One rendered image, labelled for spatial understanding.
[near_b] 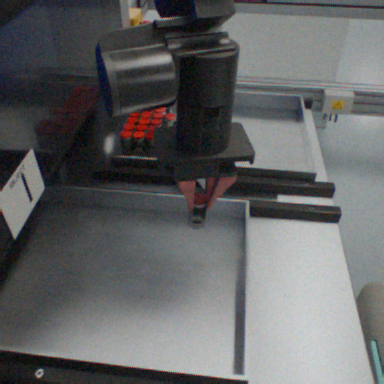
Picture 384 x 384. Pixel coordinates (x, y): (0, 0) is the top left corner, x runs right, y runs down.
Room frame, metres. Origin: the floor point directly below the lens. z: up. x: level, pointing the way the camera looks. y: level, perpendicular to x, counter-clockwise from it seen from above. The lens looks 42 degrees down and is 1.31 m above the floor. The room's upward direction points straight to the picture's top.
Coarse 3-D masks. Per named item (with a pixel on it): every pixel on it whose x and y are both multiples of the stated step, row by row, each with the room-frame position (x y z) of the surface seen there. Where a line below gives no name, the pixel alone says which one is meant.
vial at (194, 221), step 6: (204, 204) 0.34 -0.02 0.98; (192, 210) 0.34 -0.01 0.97; (198, 210) 0.34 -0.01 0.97; (204, 210) 0.34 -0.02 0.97; (192, 216) 0.34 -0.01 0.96; (198, 216) 0.33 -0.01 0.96; (204, 216) 0.34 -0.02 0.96; (192, 222) 0.34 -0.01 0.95; (198, 222) 0.33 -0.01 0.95; (204, 222) 0.34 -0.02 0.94; (198, 228) 0.33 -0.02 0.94
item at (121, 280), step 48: (48, 192) 0.45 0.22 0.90; (96, 192) 0.44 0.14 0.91; (144, 192) 0.43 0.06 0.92; (48, 240) 0.36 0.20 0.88; (96, 240) 0.36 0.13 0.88; (144, 240) 0.36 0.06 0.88; (192, 240) 0.36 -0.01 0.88; (240, 240) 0.36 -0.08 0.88; (0, 288) 0.28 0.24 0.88; (48, 288) 0.28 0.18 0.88; (96, 288) 0.28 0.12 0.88; (144, 288) 0.28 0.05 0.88; (192, 288) 0.28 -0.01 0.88; (240, 288) 0.28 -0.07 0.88; (0, 336) 0.22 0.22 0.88; (48, 336) 0.22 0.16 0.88; (96, 336) 0.22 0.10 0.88; (144, 336) 0.22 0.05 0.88; (192, 336) 0.22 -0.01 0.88; (240, 336) 0.22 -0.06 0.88
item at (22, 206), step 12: (24, 168) 0.33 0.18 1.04; (36, 168) 0.35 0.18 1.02; (12, 180) 0.30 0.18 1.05; (36, 180) 0.34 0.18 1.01; (0, 192) 0.28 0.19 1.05; (12, 192) 0.30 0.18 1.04; (24, 192) 0.32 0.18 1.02; (36, 192) 0.34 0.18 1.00; (0, 204) 0.27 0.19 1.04; (12, 204) 0.29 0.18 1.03; (24, 204) 0.31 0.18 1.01; (12, 216) 0.28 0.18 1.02; (24, 216) 0.30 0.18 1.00; (12, 228) 0.28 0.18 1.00
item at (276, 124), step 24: (240, 96) 0.75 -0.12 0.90; (264, 96) 0.74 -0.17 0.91; (288, 96) 0.74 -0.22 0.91; (240, 120) 0.69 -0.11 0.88; (264, 120) 0.69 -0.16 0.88; (288, 120) 0.69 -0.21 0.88; (264, 144) 0.60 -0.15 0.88; (288, 144) 0.60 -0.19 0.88; (168, 168) 0.51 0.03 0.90; (240, 168) 0.49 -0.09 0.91; (264, 168) 0.49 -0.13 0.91; (288, 168) 0.53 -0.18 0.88; (312, 168) 0.50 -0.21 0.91
